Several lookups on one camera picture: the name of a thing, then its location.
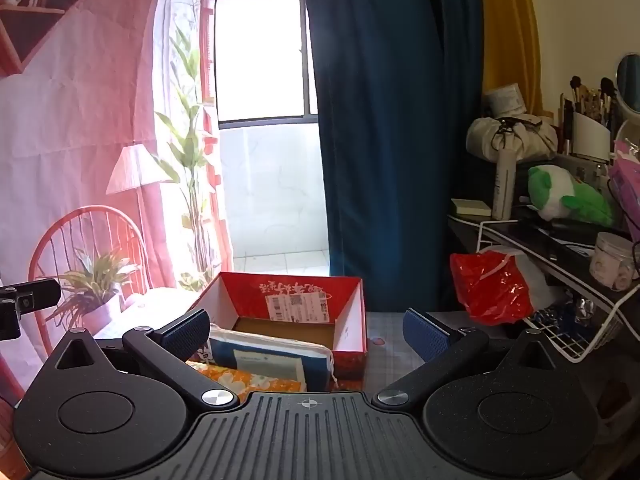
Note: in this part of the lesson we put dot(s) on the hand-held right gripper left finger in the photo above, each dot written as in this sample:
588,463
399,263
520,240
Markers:
187,332

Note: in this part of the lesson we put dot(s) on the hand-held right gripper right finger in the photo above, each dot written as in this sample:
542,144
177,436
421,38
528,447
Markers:
425,335

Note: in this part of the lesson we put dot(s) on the red cardboard box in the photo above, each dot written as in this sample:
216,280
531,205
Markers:
350,320

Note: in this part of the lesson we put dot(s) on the red plastic bag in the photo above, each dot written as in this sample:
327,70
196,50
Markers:
485,290

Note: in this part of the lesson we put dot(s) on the yellow sticky note pad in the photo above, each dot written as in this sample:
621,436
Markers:
470,207

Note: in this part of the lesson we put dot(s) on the dark blue patterned bag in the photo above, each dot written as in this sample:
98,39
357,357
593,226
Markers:
560,317

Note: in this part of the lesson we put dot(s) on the black desk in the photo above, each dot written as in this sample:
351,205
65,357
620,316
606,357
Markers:
530,232

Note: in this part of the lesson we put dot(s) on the white spray bottle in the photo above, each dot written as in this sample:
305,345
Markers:
504,185

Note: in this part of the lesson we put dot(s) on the pink printed curtain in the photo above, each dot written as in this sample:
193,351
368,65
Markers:
75,110

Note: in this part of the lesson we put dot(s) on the clear jar of cotton pads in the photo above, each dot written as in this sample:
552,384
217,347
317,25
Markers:
611,262

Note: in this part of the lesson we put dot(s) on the dark blue curtain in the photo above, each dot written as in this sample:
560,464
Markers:
390,135

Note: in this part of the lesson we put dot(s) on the green and white plush toy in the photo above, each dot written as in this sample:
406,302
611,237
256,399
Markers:
585,205

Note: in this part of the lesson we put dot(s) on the beige cloth bag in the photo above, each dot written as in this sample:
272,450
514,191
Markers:
535,140

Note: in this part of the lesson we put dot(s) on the white labelled jar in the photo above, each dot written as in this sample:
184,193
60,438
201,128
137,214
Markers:
505,100

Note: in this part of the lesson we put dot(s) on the pink tissue pack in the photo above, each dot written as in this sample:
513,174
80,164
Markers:
627,185

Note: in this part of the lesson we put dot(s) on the white brush holder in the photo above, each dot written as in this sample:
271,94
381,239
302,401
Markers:
590,135

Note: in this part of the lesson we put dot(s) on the bunch of makeup brushes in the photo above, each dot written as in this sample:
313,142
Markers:
592,100

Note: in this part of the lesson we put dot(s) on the yellow curtain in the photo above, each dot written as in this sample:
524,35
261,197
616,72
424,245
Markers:
510,35

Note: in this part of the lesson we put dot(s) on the round mirror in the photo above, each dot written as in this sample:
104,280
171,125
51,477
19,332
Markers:
629,82

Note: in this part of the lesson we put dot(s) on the dark window frame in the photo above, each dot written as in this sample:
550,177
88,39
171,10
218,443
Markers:
260,122

